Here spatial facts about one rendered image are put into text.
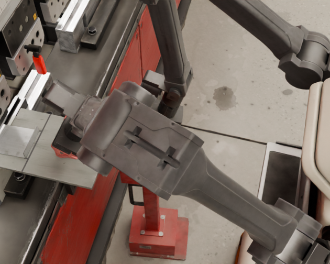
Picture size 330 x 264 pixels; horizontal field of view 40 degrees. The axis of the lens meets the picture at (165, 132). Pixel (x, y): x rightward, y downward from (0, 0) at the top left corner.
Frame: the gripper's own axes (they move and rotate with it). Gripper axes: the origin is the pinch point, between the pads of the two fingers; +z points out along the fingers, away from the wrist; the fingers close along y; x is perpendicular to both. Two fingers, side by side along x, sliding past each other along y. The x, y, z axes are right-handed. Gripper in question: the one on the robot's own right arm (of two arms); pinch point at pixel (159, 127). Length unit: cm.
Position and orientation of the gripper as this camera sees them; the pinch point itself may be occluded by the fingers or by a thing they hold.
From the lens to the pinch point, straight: 145.3
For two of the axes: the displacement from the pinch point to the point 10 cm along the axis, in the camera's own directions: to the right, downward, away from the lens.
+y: -9.6, -2.2, -1.6
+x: -0.9, 8.2, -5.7
